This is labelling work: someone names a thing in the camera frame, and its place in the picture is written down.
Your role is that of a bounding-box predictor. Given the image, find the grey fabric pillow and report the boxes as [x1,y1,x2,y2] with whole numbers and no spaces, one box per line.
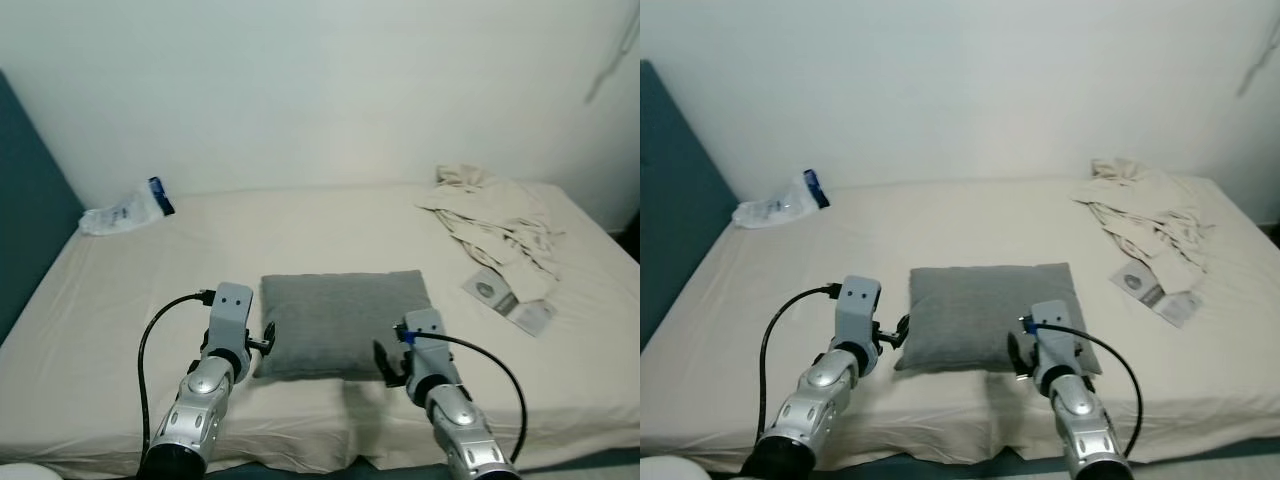
[252,269,441,382]
[893,263,1101,376]

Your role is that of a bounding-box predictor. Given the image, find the grey packet with round print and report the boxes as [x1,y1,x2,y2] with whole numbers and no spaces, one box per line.
[462,268,521,313]
[1112,260,1169,308]

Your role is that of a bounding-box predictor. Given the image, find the bed with beige sheet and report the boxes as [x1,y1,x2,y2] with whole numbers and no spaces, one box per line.
[0,180,641,476]
[640,175,1280,471]

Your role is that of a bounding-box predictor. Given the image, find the pale flat packet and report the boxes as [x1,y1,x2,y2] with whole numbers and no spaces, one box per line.
[1155,290,1204,329]
[508,297,557,337]

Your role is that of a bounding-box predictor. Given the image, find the clear plastic bag blue end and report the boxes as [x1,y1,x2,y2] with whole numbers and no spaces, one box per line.
[78,177,176,237]
[732,169,831,229]

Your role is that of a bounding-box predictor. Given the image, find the crumpled beige cloth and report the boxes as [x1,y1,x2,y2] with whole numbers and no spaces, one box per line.
[1070,157,1216,296]
[415,165,563,301]

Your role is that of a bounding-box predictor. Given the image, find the teal padded headboard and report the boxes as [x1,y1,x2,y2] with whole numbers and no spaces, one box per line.
[0,68,86,346]
[640,60,741,351]

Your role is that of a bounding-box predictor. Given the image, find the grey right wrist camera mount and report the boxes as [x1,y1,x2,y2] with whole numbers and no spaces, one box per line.
[1028,300,1081,371]
[400,309,448,379]

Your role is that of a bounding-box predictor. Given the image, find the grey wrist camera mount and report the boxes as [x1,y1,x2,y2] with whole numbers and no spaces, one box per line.
[1028,300,1081,371]
[400,309,448,379]
[838,276,883,346]
[205,283,255,353]

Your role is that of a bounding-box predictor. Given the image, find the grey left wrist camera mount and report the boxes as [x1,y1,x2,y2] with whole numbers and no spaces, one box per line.
[205,283,255,353]
[838,276,883,346]

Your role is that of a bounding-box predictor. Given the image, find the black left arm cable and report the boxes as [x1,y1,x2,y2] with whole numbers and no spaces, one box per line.
[757,284,843,441]
[137,289,217,461]

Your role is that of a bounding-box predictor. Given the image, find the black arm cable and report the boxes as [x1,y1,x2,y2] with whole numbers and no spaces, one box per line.
[1020,315,1144,461]
[757,284,843,441]
[400,325,529,466]
[137,289,217,461]

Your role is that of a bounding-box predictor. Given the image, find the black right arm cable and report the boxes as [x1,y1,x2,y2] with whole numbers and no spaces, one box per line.
[1020,315,1144,461]
[400,325,529,466]

